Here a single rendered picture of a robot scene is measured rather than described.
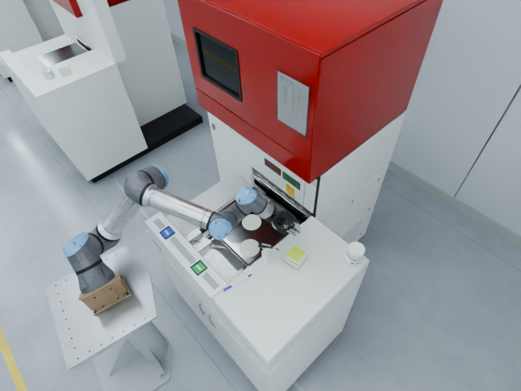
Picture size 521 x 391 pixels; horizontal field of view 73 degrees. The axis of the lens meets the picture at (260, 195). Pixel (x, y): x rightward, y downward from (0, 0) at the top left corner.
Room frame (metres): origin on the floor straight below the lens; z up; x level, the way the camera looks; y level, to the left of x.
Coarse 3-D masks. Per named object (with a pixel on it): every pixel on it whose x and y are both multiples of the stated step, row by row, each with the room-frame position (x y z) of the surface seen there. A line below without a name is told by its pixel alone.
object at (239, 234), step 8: (224, 208) 1.15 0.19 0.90; (280, 208) 1.13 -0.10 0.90; (240, 224) 1.04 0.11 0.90; (264, 224) 1.03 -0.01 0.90; (232, 232) 1.00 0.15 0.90; (240, 232) 1.00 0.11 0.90; (248, 232) 0.99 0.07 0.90; (256, 232) 0.99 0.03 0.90; (264, 232) 0.99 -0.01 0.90; (272, 232) 0.98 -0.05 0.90; (280, 232) 0.98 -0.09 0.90; (224, 240) 0.95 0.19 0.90; (232, 240) 0.95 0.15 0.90; (240, 240) 0.95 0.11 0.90; (256, 240) 0.94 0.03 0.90; (264, 240) 0.94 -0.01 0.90; (272, 240) 0.93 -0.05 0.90; (232, 248) 0.90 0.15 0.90; (240, 256) 0.86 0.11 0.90; (256, 256) 0.85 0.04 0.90; (248, 264) 0.81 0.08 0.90
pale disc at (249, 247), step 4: (244, 240) 0.94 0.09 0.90; (248, 240) 0.94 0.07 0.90; (252, 240) 0.94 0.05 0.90; (240, 244) 0.92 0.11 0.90; (244, 244) 0.92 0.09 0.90; (248, 244) 0.92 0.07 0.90; (252, 244) 0.92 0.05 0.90; (256, 244) 0.92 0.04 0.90; (240, 248) 0.90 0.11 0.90; (244, 248) 0.90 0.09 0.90; (248, 248) 0.90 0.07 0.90; (252, 248) 0.90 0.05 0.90; (256, 248) 0.90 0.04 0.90; (240, 252) 0.88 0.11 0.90; (244, 252) 0.88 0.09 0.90; (248, 252) 0.88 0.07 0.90; (252, 252) 0.88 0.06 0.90; (256, 252) 0.87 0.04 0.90; (248, 256) 0.86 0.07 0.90; (252, 256) 0.85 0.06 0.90
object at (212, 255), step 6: (198, 240) 0.97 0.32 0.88; (210, 246) 0.94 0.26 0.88; (204, 252) 0.90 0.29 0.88; (210, 252) 0.90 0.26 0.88; (216, 252) 0.90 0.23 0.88; (210, 258) 0.87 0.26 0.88; (216, 258) 0.86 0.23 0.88; (222, 258) 0.86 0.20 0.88; (210, 264) 0.84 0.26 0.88; (216, 264) 0.84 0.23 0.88; (222, 264) 0.83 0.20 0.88; (228, 264) 0.83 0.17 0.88; (216, 270) 0.80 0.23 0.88; (222, 270) 0.80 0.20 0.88; (228, 270) 0.80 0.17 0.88; (234, 270) 0.80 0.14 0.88; (222, 276) 0.77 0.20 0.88; (228, 276) 0.77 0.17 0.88
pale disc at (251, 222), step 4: (248, 216) 1.09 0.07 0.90; (252, 216) 1.09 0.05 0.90; (256, 216) 1.09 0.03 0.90; (244, 220) 1.07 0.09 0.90; (248, 220) 1.06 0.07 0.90; (252, 220) 1.06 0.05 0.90; (256, 220) 1.06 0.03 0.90; (260, 220) 1.06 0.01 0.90; (244, 224) 1.04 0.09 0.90; (248, 224) 1.04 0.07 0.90; (252, 224) 1.04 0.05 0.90; (256, 224) 1.04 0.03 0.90; (248, 228) 1.02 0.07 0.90; (252, 228) 1.01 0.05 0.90; (256, 228) 1.01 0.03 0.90
